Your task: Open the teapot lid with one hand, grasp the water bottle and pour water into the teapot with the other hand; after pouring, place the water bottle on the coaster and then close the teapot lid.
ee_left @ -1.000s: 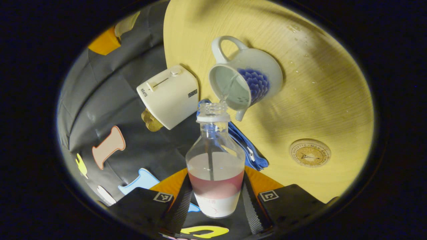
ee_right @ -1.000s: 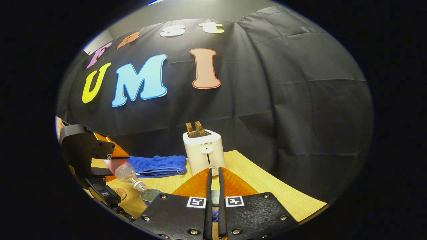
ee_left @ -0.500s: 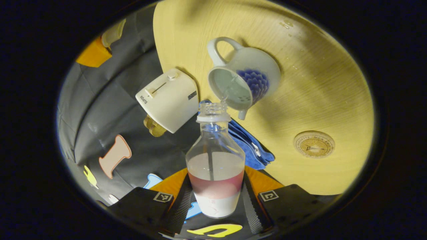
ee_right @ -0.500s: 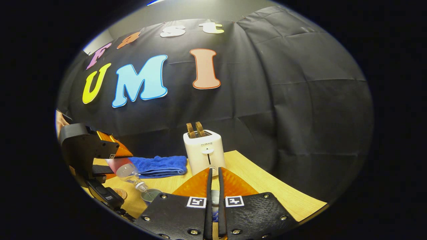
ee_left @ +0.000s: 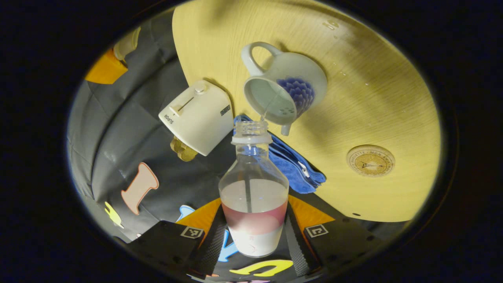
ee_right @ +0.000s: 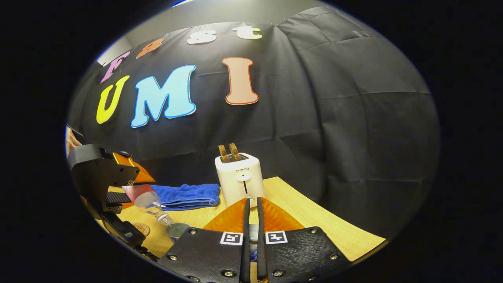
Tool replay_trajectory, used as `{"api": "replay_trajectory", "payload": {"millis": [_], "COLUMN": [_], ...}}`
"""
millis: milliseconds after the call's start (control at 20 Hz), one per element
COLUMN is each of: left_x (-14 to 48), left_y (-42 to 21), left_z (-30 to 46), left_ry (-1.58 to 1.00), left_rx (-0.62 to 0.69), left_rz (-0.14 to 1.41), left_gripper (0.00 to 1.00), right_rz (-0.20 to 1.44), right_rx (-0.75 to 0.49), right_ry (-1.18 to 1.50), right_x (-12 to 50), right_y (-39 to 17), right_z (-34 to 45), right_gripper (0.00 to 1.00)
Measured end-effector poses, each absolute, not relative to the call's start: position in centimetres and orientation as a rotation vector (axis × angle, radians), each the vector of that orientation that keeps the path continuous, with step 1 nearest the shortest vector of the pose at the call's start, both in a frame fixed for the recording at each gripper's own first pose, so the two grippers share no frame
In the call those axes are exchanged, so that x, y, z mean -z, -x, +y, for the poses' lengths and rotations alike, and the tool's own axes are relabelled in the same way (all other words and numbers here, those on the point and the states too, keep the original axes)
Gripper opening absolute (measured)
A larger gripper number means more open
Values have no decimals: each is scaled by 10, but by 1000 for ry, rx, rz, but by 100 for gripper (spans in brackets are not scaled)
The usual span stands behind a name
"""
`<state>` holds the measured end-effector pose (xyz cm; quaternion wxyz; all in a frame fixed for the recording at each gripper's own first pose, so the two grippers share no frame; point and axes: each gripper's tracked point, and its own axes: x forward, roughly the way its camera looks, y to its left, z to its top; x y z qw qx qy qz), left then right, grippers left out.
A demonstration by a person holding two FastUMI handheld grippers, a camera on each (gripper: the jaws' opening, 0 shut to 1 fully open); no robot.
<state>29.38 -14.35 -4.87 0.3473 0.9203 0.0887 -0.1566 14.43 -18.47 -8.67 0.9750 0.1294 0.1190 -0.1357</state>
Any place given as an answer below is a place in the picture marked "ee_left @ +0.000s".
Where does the brown bread slice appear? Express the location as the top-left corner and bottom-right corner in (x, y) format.
(179, 143), (199, 162)
(170, 136), (190, 158)

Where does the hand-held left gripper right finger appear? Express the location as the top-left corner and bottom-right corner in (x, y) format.
(284, 195), (385, 278)

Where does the white toaster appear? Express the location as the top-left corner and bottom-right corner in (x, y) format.
(158, 80), (235, 157)

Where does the round brown coaster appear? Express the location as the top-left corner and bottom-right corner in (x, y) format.
(347, 145), (396, 178)

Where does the folded blue towel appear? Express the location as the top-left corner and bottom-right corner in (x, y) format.
(234, 114), (327, 194)

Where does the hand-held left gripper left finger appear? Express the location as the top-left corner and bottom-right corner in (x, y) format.
(125, 197), (229, 277)

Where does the clear plastic water bottle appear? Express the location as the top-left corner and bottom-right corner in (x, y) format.
(218, 120), (290, 258)

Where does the white blue-patterned teacup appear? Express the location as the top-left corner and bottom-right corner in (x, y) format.
(241, 41), (328, 136)

